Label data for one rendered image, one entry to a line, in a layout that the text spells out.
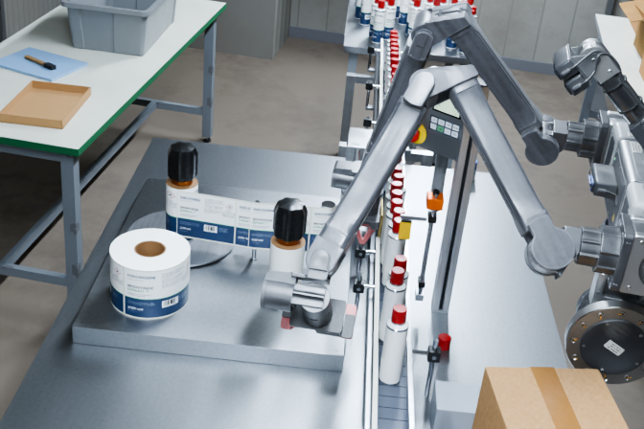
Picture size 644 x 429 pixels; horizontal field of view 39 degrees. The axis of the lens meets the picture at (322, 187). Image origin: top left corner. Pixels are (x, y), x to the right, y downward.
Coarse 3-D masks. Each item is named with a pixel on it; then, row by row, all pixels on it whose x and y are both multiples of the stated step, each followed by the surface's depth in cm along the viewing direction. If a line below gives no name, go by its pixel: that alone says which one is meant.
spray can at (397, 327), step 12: (396, 312) 207; (396, 324) 209; (384, 336) 212; (396, 336) 209; (384, 348) 212; (396, 348) 210; (384, 360) 213; (396, 360) 212; (384, 372) 214; (396, 372) 214; (384, 384) 216; (396, 384) 216
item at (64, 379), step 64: (128, 192) 296; (320, 192) 307; (448, 192) 315; (512, 256) 282; (64, 320) 235; (448, 320) 250; (512, 320) 252; (64, 384) 214; (128, 384) 216; (192, 384) 218; (256, 384) 220; (320, 384) 222
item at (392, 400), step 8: (376, 232) 278; (400, 384) 217; (384, 392) 214; (392, 392) 214; (400, 392) 214; (384, 400) 211; (392, 400) 211; (400, 400) 212; (384, 408) 209; (392, 408) 209; (400, 408) 209; (384, 416) 207; (392, 416) 207; (400, 416) 207; (384, 424) 204; (392, 424) 204; (400, 424) 204
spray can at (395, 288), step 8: (392, 272) 222; (400, 272) 221; (392, 280) 222; (400, 280) 222; (384, 288) 225; (392, 288) 222; (400, 288) 223; (384, 296) 225; (392, 296) 223; (400, 296) 223; (384, 304) 226; (392, 304) 224; (400, 304) 224; (384, 312) 226; (384, 320) 227; (384, 328) 228
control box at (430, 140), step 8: (432, 112) 231; (448, 120) 228; (456, 120) 227; (424, 128) 234; (424, 136) 235; (432, 136) 233; (440, 136) 232; (416, 144) 237; (424, 144) 235; (432, 144) 234; (440, 144) 232; (448, 144) 231; (456, 144) 229; (440, 152) 233; (448, 152) 231; (456, 152) 230; (456, 160) 231
